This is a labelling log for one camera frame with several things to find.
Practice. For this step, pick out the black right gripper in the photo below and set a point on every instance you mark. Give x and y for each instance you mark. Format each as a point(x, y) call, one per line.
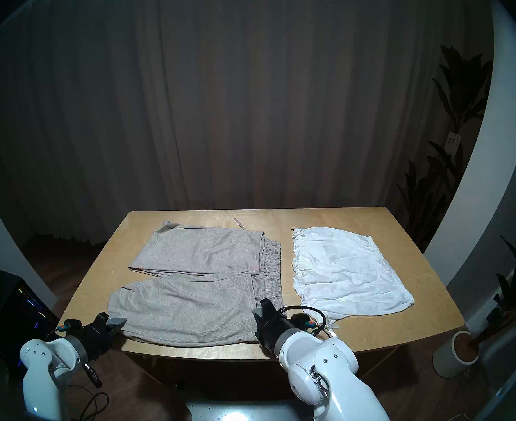
point(271, 328)

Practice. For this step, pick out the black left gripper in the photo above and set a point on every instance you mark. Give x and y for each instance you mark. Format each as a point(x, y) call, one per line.
point(98, 339)

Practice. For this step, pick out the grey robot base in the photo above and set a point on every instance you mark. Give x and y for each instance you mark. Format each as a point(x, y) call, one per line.
point(240, 413)

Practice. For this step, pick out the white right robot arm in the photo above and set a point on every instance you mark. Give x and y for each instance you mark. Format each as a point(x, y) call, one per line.
point(328, 372)

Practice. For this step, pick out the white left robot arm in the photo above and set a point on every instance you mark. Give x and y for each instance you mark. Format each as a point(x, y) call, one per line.
point(43, 372)

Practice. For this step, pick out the white frilled shorts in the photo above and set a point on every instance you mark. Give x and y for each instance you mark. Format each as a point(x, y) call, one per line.
point(345, 275)

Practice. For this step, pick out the black computer tower with lights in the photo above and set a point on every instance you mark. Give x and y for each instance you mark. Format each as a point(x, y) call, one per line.
point(16, 315)

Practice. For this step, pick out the small plant in white pot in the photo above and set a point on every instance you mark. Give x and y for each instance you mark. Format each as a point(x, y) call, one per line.
point(448, 358)

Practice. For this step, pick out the beige pleated curtain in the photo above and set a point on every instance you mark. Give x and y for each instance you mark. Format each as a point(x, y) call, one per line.
point(249, 95)

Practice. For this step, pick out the white paper plant tag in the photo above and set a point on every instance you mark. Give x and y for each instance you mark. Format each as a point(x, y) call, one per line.
point(453, 143)

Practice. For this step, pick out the tall dark leafy plant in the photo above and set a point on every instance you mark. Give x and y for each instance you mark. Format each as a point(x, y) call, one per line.
point(462, 87)

